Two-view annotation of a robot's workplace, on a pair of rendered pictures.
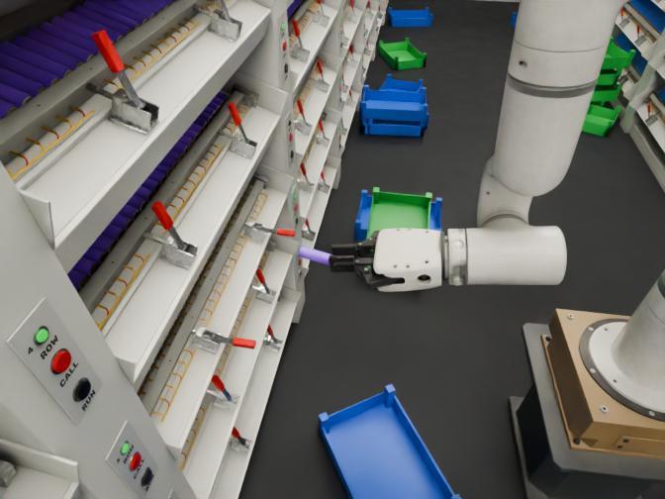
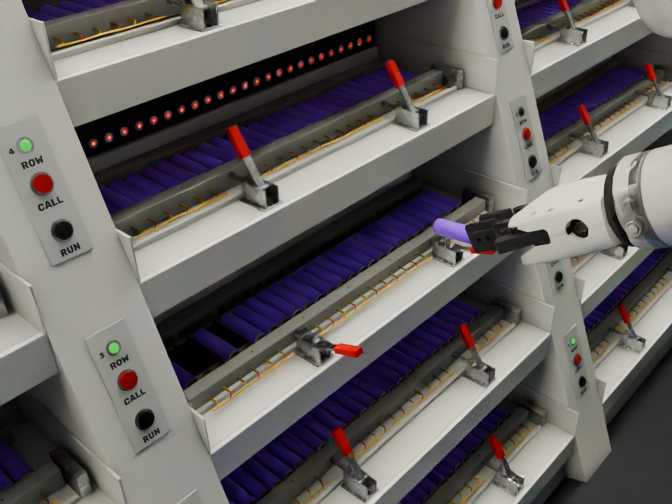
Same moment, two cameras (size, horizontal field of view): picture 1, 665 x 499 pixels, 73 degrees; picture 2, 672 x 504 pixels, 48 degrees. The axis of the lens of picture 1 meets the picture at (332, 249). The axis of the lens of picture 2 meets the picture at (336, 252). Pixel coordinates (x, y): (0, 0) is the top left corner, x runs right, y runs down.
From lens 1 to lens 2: 0.47 m
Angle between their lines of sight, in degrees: 43
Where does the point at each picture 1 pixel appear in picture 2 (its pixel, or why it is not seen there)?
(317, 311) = (627, 470)
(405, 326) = not seen: outside the picture
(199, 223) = (305, 179)
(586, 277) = not seen: outside the picture
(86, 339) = (79, 186)
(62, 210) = (84, 65)
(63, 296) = (59, 128)
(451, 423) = not seen: outside the picture
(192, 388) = (269, 393)
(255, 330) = (445, 414)
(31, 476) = (16, 319)
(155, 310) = (204, 236)
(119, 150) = (165, 40)
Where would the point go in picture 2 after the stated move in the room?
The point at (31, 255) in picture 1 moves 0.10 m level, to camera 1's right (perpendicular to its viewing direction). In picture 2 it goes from (30, 73) to (101, 48)
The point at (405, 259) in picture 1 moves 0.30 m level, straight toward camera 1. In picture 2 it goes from (552, 203) to (310, 372)
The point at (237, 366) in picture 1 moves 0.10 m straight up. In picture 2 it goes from (397, 451) to (376, 386)
